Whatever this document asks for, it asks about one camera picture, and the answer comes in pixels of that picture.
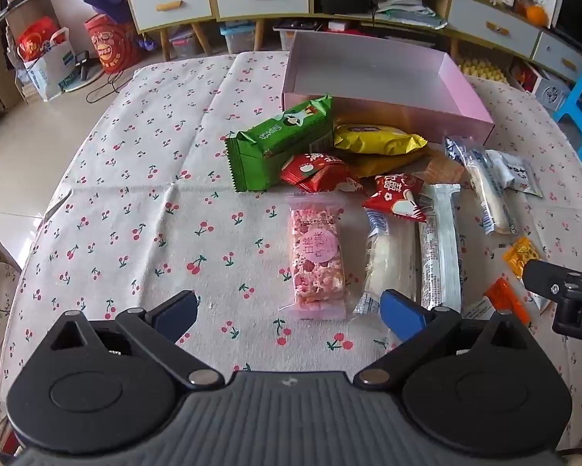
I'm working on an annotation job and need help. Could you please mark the wooden side desk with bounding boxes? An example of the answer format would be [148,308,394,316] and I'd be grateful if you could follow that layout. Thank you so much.
[0,0,50,127]

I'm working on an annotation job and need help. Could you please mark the orange fruit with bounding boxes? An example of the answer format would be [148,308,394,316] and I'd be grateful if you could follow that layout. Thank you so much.
[525,5,550,28]

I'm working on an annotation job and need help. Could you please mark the long wooden cabinet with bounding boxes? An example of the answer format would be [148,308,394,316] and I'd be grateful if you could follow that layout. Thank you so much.
[116,0,582,83]

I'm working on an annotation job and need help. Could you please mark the red heart-print snack packet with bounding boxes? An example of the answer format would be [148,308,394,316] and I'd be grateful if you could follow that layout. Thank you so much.
[362,173,427,223]

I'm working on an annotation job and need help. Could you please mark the white paper bag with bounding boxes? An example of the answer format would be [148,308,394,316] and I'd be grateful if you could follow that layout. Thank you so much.
[23,29,76,103]

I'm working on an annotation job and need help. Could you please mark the long silver biscuit packet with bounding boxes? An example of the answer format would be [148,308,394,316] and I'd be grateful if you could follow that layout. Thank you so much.
[418,183,463,312]

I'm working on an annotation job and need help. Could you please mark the small clear storage bin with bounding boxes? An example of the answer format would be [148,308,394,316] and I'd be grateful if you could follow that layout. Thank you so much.
[169,26,203,59]

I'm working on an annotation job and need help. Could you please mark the yellow snack packet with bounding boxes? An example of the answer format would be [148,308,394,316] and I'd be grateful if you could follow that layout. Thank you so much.
[334,123,428,157]

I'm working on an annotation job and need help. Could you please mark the cherry print tablecloth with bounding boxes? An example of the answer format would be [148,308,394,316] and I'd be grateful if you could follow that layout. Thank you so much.
[0,51,582,447]

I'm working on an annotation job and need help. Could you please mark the blue and white long packet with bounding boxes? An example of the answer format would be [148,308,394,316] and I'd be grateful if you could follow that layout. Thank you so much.
[443,136,519,236]

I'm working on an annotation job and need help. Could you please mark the white packet with black letters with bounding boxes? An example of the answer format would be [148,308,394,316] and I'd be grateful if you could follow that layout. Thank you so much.
[487,150,544,199]

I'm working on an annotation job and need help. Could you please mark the clear packet with white roll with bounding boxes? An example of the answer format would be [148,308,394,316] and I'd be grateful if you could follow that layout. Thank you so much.
[353,209,418,345]

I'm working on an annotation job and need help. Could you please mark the red gift bag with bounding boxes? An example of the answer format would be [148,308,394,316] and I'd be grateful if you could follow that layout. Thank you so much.
[16,16,63,62]

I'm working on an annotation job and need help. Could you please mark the pink nougat bar packet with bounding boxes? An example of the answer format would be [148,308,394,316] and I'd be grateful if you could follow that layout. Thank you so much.
[278,193,347,321]

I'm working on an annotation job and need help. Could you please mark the yellow egg tray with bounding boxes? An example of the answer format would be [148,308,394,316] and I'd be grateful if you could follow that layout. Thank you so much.
[457,55,508,84]

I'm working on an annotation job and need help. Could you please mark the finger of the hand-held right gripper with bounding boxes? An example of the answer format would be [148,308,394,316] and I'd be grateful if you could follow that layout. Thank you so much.
[522,259,570,309]

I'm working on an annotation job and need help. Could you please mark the white and orange packet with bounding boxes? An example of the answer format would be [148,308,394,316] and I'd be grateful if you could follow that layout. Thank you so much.
[466,276,533,326]

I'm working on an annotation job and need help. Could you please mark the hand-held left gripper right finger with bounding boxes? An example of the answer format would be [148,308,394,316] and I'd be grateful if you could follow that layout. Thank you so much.
[354,289,529,389]

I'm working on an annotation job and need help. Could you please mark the clear plastic storage box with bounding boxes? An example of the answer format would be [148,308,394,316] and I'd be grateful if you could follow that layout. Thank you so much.
[281,30,495,145]

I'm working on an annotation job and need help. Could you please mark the folded white plastic bags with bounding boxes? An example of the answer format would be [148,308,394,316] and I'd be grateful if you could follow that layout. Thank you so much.
[372,0,448,28]

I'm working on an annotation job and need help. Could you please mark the white patterned box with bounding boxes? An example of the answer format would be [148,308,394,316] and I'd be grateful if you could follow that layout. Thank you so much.
[511,57,572,110]

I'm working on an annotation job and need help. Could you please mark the clear bin with blue lid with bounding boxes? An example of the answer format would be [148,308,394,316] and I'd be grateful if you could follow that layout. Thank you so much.
[220,22,256,54]

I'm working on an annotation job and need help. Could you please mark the orange biscuit packet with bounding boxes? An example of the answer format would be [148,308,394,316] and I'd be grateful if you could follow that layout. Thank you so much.
[503,237,543,280]

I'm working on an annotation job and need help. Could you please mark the red apple-print snack packet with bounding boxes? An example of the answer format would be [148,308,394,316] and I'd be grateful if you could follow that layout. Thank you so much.
[280,153,364,195]

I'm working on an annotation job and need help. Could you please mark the brown snack packet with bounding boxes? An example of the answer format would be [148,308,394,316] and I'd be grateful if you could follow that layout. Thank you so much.
[356,147,466,186]

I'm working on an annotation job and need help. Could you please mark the red monkey bag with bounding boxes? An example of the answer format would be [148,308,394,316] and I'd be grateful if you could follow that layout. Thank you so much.
[83,14,141,75]

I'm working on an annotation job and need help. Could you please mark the black floor cable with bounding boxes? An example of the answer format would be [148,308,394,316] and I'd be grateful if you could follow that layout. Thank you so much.
[86,65,127,105]

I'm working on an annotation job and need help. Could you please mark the black flat device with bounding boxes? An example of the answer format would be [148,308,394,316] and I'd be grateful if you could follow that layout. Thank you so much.
[273,18,317,31]

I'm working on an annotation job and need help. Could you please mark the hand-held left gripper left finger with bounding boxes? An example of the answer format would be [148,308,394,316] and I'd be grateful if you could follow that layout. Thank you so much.
[49,290,226,389]

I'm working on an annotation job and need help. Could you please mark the green snack packet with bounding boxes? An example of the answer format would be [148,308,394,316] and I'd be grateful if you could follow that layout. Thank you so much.
[224,96,335,193]

